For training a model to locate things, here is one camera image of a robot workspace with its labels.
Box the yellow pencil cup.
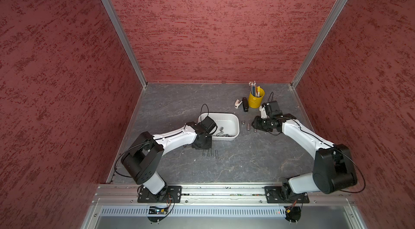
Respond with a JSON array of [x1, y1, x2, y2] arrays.
[[248, 87, 265, 109]]

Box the pencils in cup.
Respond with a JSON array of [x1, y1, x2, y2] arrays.
[[249, 81, 260, 98]]

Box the white small stapler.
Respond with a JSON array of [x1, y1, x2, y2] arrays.
[[235, 99, 242, 109]]

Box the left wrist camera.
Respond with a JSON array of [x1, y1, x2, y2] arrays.
[[199, 115, 217, 135]]

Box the white plastic storage box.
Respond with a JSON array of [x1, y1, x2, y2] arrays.
[[198, 113, 240, 141]]

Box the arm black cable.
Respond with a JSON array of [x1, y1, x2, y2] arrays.
[[266, 92, 366, 194], [114, 104, 210, 178]]

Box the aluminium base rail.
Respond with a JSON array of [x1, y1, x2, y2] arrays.
[[81, 183, 366, 229]]

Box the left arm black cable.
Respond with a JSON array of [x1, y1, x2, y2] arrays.
[[114, 104, 210, 178]]

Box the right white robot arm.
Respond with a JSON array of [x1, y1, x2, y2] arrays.
[[251, 114, 358, 196]]

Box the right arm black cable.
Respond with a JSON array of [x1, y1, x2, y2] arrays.
[[266, 92, 366, 194]]

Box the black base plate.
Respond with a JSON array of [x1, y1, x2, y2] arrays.
[[264, 184, 310, 204], [137, 185, 182, 204]]

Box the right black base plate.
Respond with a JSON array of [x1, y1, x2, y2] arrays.
[[264, 184, 310, 204]]

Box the chrome sockets in box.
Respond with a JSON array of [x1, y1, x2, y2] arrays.
[[215, 126, 237, 137]]

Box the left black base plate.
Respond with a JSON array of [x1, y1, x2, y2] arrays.
[[137, 185, 182, 204]]

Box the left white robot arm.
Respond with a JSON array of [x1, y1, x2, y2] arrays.
[[121, 121, 217, 195]]

